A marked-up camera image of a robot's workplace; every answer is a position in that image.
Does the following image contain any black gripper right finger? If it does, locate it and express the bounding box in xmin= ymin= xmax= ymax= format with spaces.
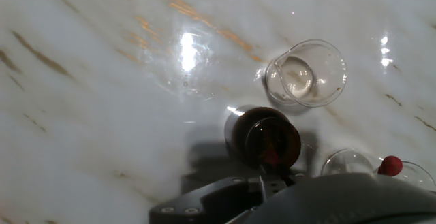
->
xmin=289 ymin=172 xmax=308 ymax=184

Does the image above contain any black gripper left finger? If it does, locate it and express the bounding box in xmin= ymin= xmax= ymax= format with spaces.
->
xmin=149 ymin=174 xmax=289 ymax=224

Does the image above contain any wide clear glass beaker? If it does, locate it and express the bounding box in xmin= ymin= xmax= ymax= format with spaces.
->
xmin=320 ymin=148 xmax=436 ymax=193

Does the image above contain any brown glass bottle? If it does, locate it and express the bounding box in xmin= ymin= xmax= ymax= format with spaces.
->
xmin=223 ymin=104 xmax=302 ymax=176

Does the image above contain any small clear glass beaker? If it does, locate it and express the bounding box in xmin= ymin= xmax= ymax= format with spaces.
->
xmin=262 ymin=39 xmax=348 ymax=110

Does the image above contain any marble pattern board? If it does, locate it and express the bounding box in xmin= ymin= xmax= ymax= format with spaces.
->
xmin=0 ymin=0 xmax=436 ymax=224

